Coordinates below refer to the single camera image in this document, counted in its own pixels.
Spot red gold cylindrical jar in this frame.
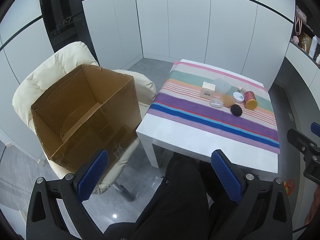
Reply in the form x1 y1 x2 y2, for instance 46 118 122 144
244 91 258 110

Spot black makeup sponge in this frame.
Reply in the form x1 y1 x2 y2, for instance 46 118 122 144
230 104 242 117

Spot clear bottle pink cap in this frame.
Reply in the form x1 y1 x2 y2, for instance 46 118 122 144
238 87 247 94

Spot tan makeup sponge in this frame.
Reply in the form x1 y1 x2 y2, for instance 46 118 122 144
220 94 235 108

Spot clear small earbud case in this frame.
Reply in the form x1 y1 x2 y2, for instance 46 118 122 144
209 98 224 108

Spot white pink carton box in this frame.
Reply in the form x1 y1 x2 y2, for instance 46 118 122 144
200 81 215 99

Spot red orange floor object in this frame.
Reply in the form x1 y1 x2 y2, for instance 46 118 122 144
283 179 295 196

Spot white bottle on shelf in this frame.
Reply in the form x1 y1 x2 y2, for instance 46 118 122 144
308 35 318 58

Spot person's black-clothed legs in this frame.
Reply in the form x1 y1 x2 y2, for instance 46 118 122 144
103 152 241 240

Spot white round tin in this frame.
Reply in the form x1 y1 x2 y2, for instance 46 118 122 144
233 92 244 103

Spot tan box on shelf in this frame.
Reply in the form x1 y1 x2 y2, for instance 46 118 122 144
298 32 312 54

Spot translucent square plastic case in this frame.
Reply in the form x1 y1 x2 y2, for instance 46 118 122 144
213 78 232 95

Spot pink bag on shelf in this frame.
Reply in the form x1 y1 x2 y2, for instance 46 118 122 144
295 6 307 36

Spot brown cardboard box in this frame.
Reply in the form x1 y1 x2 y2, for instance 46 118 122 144
31 64 142 172

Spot striped colourful cloth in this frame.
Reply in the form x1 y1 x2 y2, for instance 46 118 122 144
148 61 280 154

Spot cream padded armchair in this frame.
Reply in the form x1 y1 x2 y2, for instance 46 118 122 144
12 42 156 194

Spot black glass cabinet panel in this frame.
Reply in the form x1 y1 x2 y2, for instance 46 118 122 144
40 0 97 59

